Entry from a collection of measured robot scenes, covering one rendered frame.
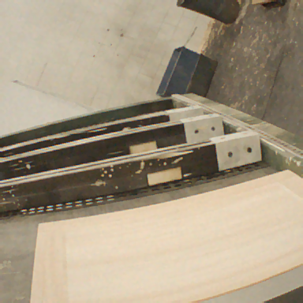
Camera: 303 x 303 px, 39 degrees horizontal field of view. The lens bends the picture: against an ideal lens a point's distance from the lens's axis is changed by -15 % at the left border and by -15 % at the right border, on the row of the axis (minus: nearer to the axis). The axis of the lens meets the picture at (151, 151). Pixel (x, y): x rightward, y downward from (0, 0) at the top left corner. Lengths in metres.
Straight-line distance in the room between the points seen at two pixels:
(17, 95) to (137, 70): 2.00
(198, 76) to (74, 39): 1.76
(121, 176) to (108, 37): 4.89
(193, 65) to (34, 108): 1.75
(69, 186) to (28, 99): 3.47
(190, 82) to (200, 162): 3.89
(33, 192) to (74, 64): 4.85
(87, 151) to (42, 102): 3.12
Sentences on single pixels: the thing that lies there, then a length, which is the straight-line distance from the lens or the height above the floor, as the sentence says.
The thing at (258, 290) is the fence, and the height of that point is 1.12.
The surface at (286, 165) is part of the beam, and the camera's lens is 1.06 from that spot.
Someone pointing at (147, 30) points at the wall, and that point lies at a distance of 6.02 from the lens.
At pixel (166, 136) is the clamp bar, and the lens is 1.49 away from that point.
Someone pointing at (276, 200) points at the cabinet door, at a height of 0.97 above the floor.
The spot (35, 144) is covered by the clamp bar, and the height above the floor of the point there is 1.44.
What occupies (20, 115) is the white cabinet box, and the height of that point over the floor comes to 1.77.
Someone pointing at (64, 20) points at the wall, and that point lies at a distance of 5.98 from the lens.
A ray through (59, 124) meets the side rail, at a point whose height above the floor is 1.36.
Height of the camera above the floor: 1.41
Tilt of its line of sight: 13 degrees down
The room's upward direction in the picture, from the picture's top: 69 degrees counter-clockwise
